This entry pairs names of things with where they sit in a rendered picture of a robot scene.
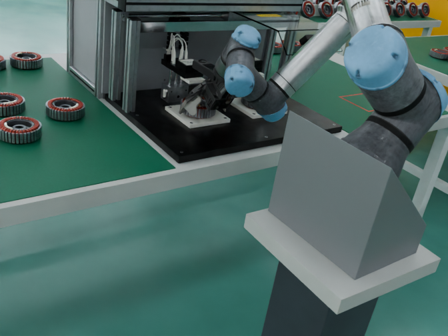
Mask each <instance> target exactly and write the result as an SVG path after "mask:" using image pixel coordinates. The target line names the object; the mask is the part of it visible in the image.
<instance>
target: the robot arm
mask: <svg viewBox="0 0 448 336"><path fill-rule="evenodd" d="M351 37H352V39H351V40H350V42H349V46H348V47H346V49H345V53H344V64H345V68H346V70H347V72H348V75H349V76H350V78H351V80H352V81H353V82H354V83H355V84H356V85H357V86H358V88H359V89H360V90H361V92H362V93H363V94H364V96H365V97H366V99H367V100H368V102H369V103H370V104H371V106H372V108H373V109H374V111H373V112H372V114H370V116H369V117H368V118H367V120H366V121H365V122H364V123H363V124H362V125H361V126H360V127H358V128H356V129H355V130H354V131H352V132H350V134H348V135H347V136H346V137H342V138H341V140H343V141H345V142H347V143H348V144H350V145H352V146H354V147H356V148H357V149H359V150H361V151H362V152H364V153H366V154H368V155H370V156H371V157H373V158H375V159H376V160H378V161H380V162H382V163H384V164H386V165H387V166H389V167H390V168H392V170H393V171H394V173H395V174H396V176H397V178H399V176H400V174H401V171H402V168H403V166H404V163H405V160H406V158H407V156H408V155H409V154H410V152H412V150H413V149H414V148H415V147H416V145H417V144H418V143H419V142H420V140H422V138H423V137H424V136H425V134H426V133H427V132H428V130H430V128H431V127H432V126H433V124H434V123H436V122H437V121H438V120H439V119H440V117H441V116H442V113H443V112H444V110H445V109H446V107H447V104H448V96H447V92H446V90H445V88H444V86H443V85H442V84H441V83H440V82H439V81H437V80H436V79H435V77H434V76H433V75H432V74H430V73H429V72H427V71H425V70H422V69H419V68H418V66H417V64H416V62H415V61H414V59H413V57H412V54H411V52H410V50H409V47H408V44H407V41H406V39H405V36H404V34H403V32H402V30H400V28H398V27H397V26H395V25H393V24H392V23H391V20H390V18H389V14H388V12H387V8H386V6H385V3H384V0H342V2H341V3H340V4H339V5H338V6H337V12H336V14H334V16H332V18H330V20H328V22H326V24H324V26H322V28H320V30H318V32H316V34H314V36H312V37H311V38H310V39H309V40H308V41H307V42H306V43H305V44H304V45H303V46H302V47H301V48H300V49H299V50H298V51H297V52H296V53H295V54H294V55H293V56H292V57H291V58H290V59H289V60H288V61H287V62H286V63H285V64H284V65H283V66H282V67H281V68H280V69H279V70H278V71H277V72H276V73H275V74H274V75H273V76H272V77H271V78H270V80H268V81H266V80H265V79H264V78H263V77H262V76H261V74H260V73H259V72H258V71H257V70H256V68H255V51H256V49H258V47H259V44H260V42H261V35H260V33H259V32H258V30H256V29H255V28H254V27H251V26H250V25H240V26H238V27H237V28H236V30H235V31H234V33H232V35H231V38H230V40H229V41H228V43H227V44H226V46H225V48H224V50H223V52H222V54H221V55H220V56H219V58H218V60H217V62H216V64H215V65H214V64H212V63H210V62H208V61H206V60H205V59H200V60H193V64H192V68H194V69H195V70H197V71H198V72H200V73H202V74H204V75H205V76H207V77H208V79H206V80H204V81H203V82H202V83H200V84H199V85H198V86H196V87H195V88H194V89H192V90H191V91H190V93H189V94H188V95H187V96H186V98H185V100H184V102H183V104H182V106H181V108H180V110H179V114H182V112H184V111H185V110H186V111H187V112H188V113H189V114H190V115H191V116H195V115H196V114H197V106H198V104H200V103H201V102H202V97H201V96H200V94H202V95H203V97H204V99H205V102H206V105H205V106H206V108H207V110H208V111H210V110H216V109H223V110H224V112H226V108H227V109H228V107H229V106H230V104H231V103H232V101H233V100H234V96H236V97H243V98H244V99H245V100H246V101H247V102H248V103H249V104H250V105H251V106H252V107H253V108H254V109H255V110H256V112H257V113H258V114H259V115H260V116H262V118H264V120H266V121H268V122H275V121H278V120H280V119H281V118H282V117H283V116H284V115H285V112H286V111H287V104H286V100H288V98H290V97H291V96H292V95H293V94H294V93H295V92H296V91H297V90H298V89H299V88H300V87H301V86H302V85H303V84H304V83H305V82H306V81H307V80H308V79H309V78H310V77H311V76H312V75H313V74H314V73H315V72H316V71H317V70H318V69H319V68H320V67H321V66H322V65H324V64H325V63H326V62H327V61H328V60H329V59H330V58H331V57H332V56H333V55H334V54H335V53H336V52H337V51H338V50H339V49H340V48H341V47H342V46H343V45H344V44H345V43H346V42H347V41H348V40H349V39H350V38H351Z"/></svg>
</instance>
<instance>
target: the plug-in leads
mask: <svg viewBox="0 0 448 336"><path fill-rule="evenodd" d="M176 35H178V36H179V37H180V35H179V34H176ZM176 35H175V36H176ZM175 36H174V35H173V34H171V40H170V44H169V48H168V49H166V51H167V53H165V54H164V59H165V60H171V61H172V65H175V62H176V52H175V42H176V41H177V40H180V42H181V44H182V47H181V50H180V54H179V59H183V51H184V49H183V40H184V39H183V38H181V37H180V38H178V37H177V38H175ZM184 42H185V40H184ZM173 44H174V46H173ZM171 47H172V50H171ZM170 52H171V54H170ZM185 59H188V52H187V44H186V42H185Z"/></svg>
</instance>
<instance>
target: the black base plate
mask: <svg viewBox="0 0 448 336"><path fill-rule="evenodd" d="M105 100H106V101H107V102H108V103H109V104H111V105H112V106H113V107H114V108H115V109H116V110H118V112H120V113H121V114H122V115H123V116H124V117H126V118H127V119H128V120H129V121H130V122H132V124H134V126H136V127H137V128H138V129H139V130H140V131H142V132H143V133H144V134H145V135H146V136H148V138H150V140H152V141H153V142H154V143H155V144H157V145H158V146H159V147H160V148H161V149H162V150H164V152H166V153H167V154H168V155H169V156H170V157H171V158H173V159H174V160H175V161H176V162H178V163H184V162H189V161H195V160H199V159H205V158H210V157H216V156H220V155H226V154H230V153H236V152H240V151H246V150H250V149H257V148H261V147H267V146H271V145H278V144H282V143H283V138H284V134H285V128H286V124H287V119H288V115H289V110H290V111H292V112H294V113H296V114H298V115H299V116H301V117H302V118H304V119H306V120H308V121H310V122H312V123H313V124H315V125H317V126H318V127H320V128H322V129H324V130H326V131H327V132H329V133H331V134H333V133H340V132H341V130H342V127H343V126H341V125H339V124H337V123H336V122H334V121H332V120H330V119H328V118H326V117H324V116H322V115H321V114H319V113H317V112H316V111H314V110H312V109H310V108H308V107H306V106H304V105H302V104H301V103H299V102H297V101H295V100H294V99H292V98H288V100H286V104H287V114H285V115H284V116H283V117H282V118H281V119H280V120H278V121H275V122H268V121H266V120H264V118H262V117H261V118H256V119H252V118H250V117H249V116H248V115H246V114H244V113H243V112H241V111H240V110H238V109H236V108H235V107H234V106H232V105H230V106H229V107H228V109H227V108H226V112H224V110H223V109H217V110H218V111H219V112H221V113H222V114H224V115H225V116H227V117H228V118H230V123H222V124H216V125H208V126H204V127H195V128H188V126H186V125H185V124H183V123H182V122H180V120H178V119H177V118H175V117H174V116H172V114H170V113H169V112H168V111H166V110H165V106H170V105H180V104H181V102H174V103H168V102H166V101H164V100H163V99H162V98H161V88H160V89H147V90H140V91H136V100H135V112H131V111H130V112H129V113H126V112H125V111H124V110H122V105H123V92H121V100H115V101H112V100H111V99H110V98H109V94H108V93H106V94H105Z"/></svg>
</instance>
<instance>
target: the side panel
mask: <svg viewBox="0 0 448 336"><path fill-rule="evenodd" d="M103 12H104V0H67V72H69V74H70V75H72V76H73V77H74V78H75V79H76V80H78V82H80V84H82V85H83V86H84V87H85V88H86V89H87V90H89V91H90V92H91V93H92V94H93V95H94V96H96V98H98V99H100V98H103V99H105V93H104V94H102V93H101V74H102V53H103Z"/></svg>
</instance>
